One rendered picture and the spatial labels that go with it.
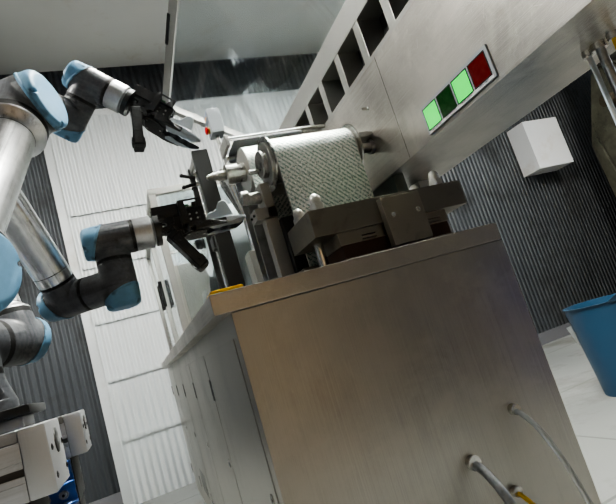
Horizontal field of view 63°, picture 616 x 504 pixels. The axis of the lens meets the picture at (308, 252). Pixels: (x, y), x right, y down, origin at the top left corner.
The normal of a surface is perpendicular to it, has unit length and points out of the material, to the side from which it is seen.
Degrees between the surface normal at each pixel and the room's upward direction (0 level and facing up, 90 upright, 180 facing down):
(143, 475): 90
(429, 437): 90
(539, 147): 90
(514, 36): 90
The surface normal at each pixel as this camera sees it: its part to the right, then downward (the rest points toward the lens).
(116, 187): 0.32, -0.25
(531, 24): -0.91, 0.22
